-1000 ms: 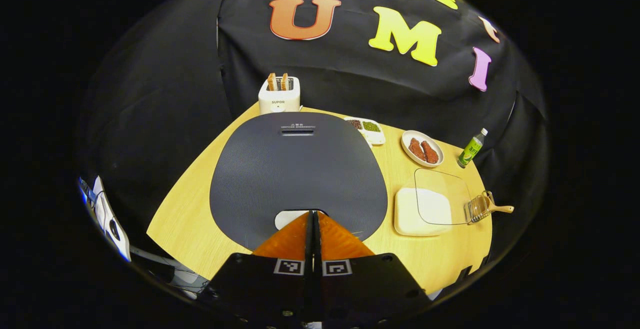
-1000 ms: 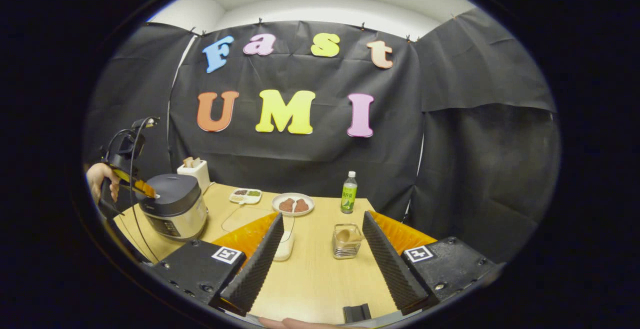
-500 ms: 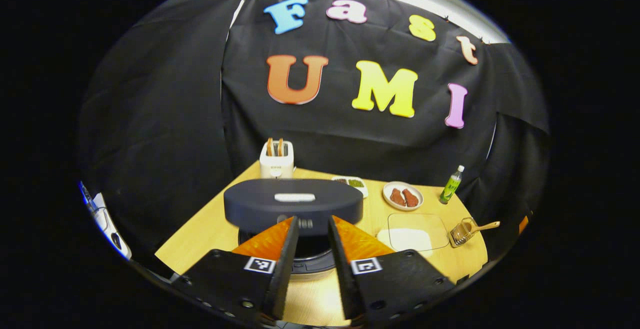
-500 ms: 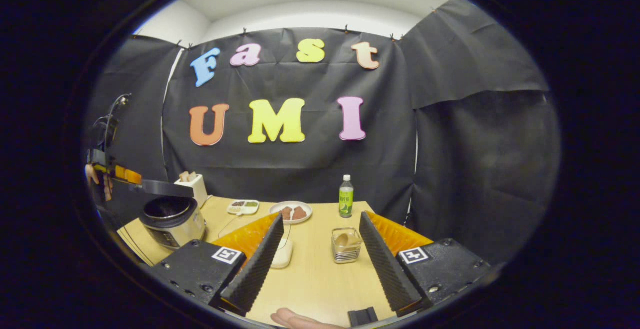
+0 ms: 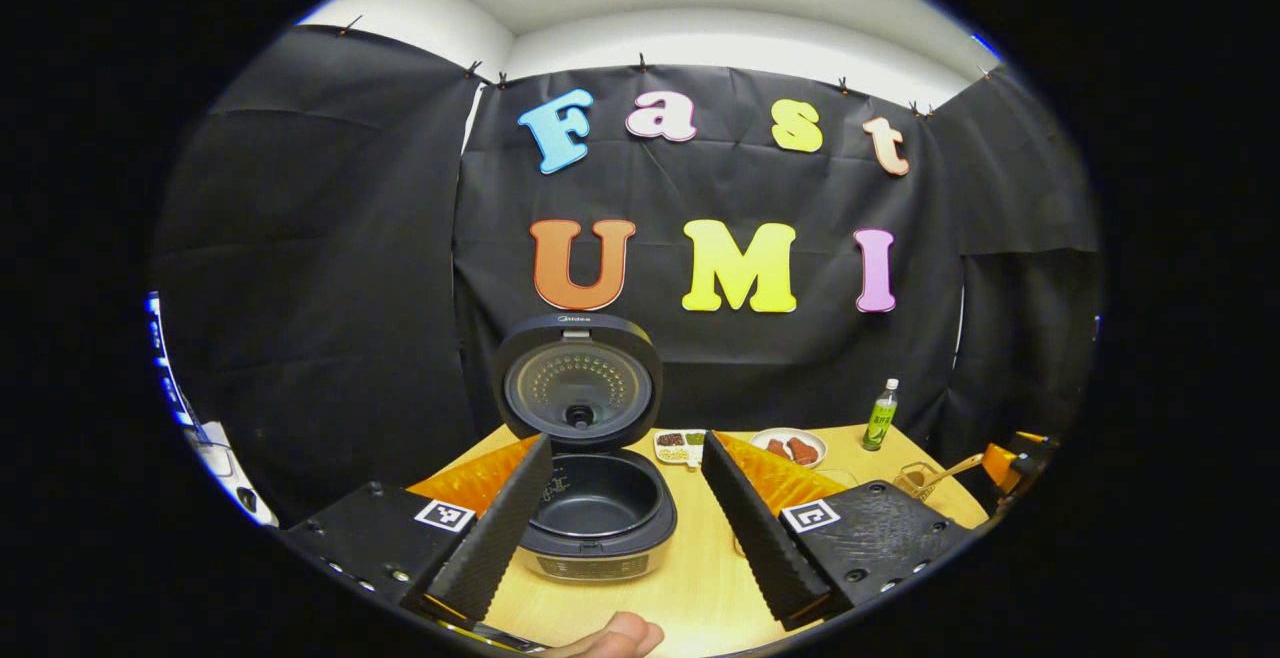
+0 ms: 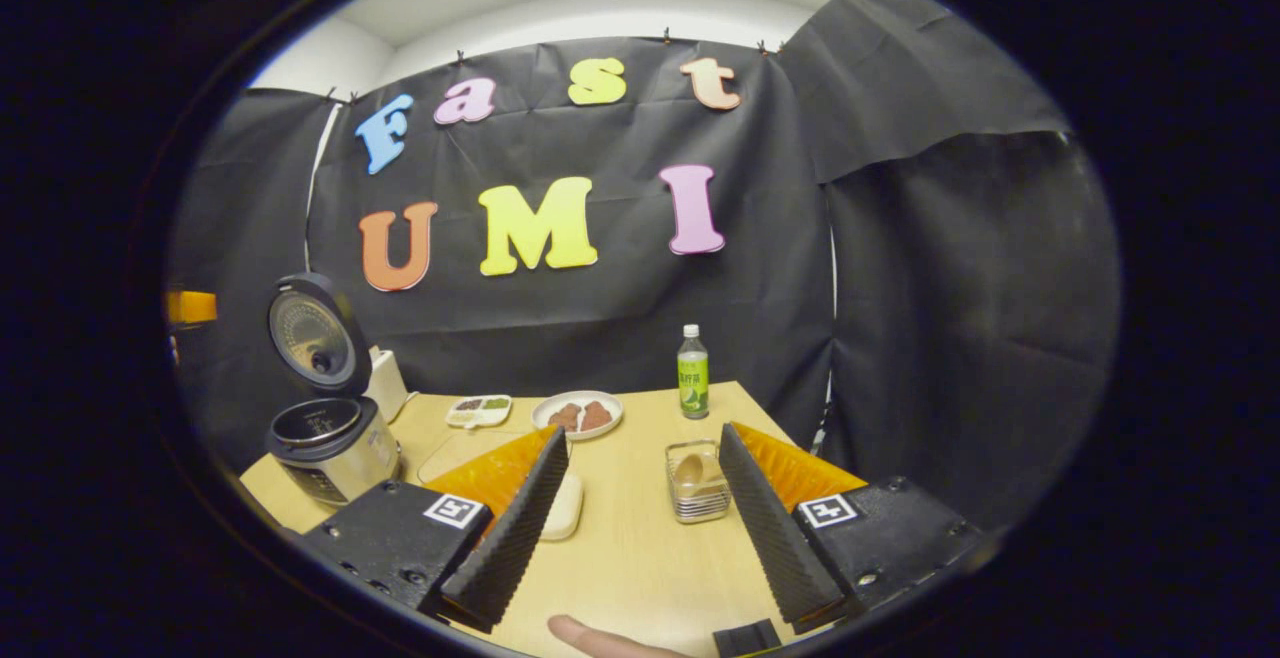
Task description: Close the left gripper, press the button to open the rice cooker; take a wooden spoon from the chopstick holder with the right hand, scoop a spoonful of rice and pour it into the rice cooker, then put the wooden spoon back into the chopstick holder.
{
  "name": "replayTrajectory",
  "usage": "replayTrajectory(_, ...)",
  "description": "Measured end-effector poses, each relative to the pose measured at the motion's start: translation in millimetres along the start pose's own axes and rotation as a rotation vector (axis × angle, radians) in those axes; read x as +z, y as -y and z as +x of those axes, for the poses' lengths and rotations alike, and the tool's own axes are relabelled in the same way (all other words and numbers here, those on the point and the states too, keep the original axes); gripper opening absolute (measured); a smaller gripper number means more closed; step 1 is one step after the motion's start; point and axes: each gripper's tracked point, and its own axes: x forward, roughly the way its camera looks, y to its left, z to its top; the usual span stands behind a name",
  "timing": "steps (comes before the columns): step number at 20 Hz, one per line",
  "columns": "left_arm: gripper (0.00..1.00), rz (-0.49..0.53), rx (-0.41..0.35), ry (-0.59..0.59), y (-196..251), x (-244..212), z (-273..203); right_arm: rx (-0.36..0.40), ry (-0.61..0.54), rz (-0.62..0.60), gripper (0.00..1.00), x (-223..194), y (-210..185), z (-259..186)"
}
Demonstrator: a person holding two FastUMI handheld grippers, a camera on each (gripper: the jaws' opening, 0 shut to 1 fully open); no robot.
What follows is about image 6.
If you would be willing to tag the black backdrop cloth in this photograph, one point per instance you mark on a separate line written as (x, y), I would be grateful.
(600, 318)

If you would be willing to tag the black and silver rice cooker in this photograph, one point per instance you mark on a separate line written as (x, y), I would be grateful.
(335, 453)

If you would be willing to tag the white rice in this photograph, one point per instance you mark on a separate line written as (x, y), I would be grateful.
(565, 508)

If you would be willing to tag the white divided grain dish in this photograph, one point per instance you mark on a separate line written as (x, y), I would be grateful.
(478, 411)

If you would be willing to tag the brown meat piece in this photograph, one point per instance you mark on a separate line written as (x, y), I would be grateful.
(565, 417)
(597, 415)

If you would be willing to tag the green label drink bottle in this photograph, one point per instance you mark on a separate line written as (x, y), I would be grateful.
(693, 378)

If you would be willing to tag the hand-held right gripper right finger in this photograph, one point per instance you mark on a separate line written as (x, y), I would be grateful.
(775, 538)

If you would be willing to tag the white round plate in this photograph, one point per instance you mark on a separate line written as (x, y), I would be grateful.
(578, 433)

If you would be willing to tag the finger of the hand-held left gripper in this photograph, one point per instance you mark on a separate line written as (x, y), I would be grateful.
(192, 307)

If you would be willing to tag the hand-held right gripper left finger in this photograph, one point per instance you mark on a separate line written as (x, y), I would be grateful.
(512, 538)

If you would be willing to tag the white utensil holder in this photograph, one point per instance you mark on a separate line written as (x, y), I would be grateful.
(388, 383)

